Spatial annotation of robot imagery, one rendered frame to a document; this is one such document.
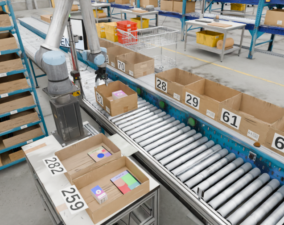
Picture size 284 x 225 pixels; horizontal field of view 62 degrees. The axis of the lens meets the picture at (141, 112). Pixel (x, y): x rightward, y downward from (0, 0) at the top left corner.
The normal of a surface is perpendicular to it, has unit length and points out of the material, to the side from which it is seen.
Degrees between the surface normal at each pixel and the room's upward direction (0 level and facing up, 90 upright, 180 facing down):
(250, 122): 90
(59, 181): 0
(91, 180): 89
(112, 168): 88
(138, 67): 90
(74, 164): 2
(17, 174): 0
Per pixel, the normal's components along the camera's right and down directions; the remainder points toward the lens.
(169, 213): -0.03, -0.86
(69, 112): 0.62, 0.38
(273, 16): -0.84, 0.29
